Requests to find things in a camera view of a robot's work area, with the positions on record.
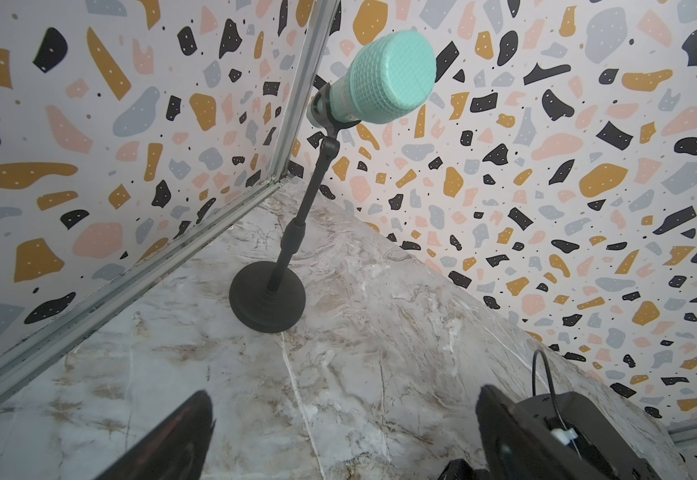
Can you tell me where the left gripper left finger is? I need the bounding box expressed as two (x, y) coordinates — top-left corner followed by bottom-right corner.
(98, 390), (214, 480)

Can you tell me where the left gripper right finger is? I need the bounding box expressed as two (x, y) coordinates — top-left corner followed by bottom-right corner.
(475, 385), (570, 479)

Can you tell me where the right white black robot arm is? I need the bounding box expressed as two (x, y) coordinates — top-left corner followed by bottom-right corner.
(439, 349), (658, 480)

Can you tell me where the mint green microphone on stand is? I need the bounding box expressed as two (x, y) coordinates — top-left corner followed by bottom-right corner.
(230, 30), (437, 333)

